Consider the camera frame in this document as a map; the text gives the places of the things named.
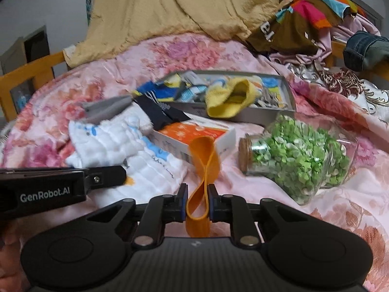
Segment dark grey garment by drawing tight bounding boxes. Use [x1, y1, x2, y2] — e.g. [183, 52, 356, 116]
[363, 36, 389, 69]

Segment orange white carton box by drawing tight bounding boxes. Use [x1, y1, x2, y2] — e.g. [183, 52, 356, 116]
[150, 119, 237, 164]

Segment wooden bed frame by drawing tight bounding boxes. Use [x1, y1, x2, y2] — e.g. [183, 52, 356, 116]
[0, 39, 389, 122]

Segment grey face mask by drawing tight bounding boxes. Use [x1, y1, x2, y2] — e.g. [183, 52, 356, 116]
[80, 95, 134, 124]

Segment glass jar of green stars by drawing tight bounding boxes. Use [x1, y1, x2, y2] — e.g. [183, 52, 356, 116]
[238, 112, 359, 206]

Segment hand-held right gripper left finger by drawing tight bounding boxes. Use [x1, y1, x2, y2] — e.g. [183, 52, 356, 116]
[82, 183, 188, 247]

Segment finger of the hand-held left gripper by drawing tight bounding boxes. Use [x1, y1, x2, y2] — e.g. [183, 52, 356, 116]
[83, 165, 127, 193]

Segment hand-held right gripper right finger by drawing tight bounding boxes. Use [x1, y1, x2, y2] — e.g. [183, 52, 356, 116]
[209, 184, 307, 247]

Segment striped sock with yellow cuff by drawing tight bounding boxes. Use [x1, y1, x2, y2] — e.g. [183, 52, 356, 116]
[182, 77, 265, 119]

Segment grey box with cartoon print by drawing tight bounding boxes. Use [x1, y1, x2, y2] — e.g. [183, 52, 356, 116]
[153, 70, 297, 125]

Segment blue jeans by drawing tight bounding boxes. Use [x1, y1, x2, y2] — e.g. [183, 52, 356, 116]
[343, 30, 389, 70]

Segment orange elastic band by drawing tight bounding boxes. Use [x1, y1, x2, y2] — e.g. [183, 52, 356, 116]
[186, 137, 220, 238]

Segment brown colourful striped garment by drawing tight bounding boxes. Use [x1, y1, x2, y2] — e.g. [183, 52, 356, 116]
[246, 0, 367, 57]

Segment black sock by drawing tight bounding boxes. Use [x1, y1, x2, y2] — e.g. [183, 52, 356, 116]
[133, 96, 190, 131]

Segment beige yellow quilt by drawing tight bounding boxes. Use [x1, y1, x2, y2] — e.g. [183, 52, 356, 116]
[64, 0, 282, 69]

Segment white gauze towel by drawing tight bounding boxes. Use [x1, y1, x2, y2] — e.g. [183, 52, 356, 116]
[65, 109, 190, 201]

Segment pale pink garment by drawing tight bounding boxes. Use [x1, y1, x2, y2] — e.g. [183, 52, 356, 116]
[269, 12, 383, 67]

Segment light blue packet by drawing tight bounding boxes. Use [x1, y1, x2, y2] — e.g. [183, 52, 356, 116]
[17, 91, 31, 111]

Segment pink floral blanket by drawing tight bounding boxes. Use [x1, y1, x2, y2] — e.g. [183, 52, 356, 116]
[0, 33, 389, 292]

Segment blue yellow sock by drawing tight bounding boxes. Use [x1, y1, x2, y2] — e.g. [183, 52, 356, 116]
[136, 76, 184, 102]

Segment teal wall poster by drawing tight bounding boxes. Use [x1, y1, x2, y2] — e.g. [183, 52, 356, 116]
[86, 0, 97, 26]

